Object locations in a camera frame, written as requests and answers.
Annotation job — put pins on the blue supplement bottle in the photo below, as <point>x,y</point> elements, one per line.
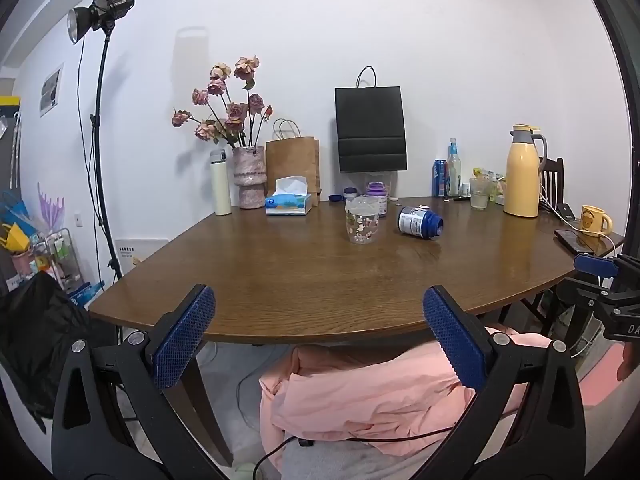
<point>420,221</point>

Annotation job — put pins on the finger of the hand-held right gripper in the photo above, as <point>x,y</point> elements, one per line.
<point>595,265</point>
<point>580,292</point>

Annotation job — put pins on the black smartphone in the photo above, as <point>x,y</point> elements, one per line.
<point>574,241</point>

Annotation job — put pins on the pink ceramic vase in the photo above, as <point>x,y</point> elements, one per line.
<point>248,177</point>

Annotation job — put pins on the blue drink can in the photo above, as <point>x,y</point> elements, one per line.
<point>439,177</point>

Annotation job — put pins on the cream thermos bottle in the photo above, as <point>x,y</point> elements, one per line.
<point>220,185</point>

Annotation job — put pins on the yellow thermos jug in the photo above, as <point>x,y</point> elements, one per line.
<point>521,175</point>

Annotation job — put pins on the dried pink roses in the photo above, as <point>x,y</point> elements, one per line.
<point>225,110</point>

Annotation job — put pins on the black light stand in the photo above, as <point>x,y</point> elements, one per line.
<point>102,160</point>

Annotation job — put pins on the black studio light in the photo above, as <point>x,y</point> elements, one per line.
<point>100,10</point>

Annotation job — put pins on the yellow mug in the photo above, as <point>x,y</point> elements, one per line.
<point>592,220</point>

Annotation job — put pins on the black jacket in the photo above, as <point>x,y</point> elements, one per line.
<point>35,340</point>

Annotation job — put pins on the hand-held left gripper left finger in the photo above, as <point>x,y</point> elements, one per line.
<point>184,340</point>

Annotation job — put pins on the clear drinking glass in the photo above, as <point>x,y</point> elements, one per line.
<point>479,194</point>

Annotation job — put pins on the black paper bag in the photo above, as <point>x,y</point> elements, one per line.
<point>371,127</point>

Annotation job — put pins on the brown paper bag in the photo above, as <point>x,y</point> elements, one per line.
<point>295,160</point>

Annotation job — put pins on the brown wooden table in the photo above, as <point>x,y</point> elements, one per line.
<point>320,280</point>

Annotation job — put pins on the wall picture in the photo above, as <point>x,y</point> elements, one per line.
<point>50,88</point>

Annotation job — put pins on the blue plastic packet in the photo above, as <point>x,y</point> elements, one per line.
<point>86,294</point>

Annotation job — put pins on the dark wooden chair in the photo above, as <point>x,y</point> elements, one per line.
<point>554,177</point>

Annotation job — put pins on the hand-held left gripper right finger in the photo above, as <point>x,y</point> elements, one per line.
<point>456,342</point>

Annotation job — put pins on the blue tissue box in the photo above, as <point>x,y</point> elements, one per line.
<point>289,200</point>

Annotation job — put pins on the purple jar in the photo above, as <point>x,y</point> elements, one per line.
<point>377,197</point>

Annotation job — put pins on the pink cloth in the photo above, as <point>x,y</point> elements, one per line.
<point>370,390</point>

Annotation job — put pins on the purple plastic hangers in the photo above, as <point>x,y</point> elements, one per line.
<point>50,210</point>

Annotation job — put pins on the clear floral plastic cup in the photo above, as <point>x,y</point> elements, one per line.
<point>362,221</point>

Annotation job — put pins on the clear glass bottle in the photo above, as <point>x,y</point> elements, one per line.
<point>453,170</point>

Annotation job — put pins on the person's right hand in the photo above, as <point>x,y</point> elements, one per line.
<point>629,362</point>

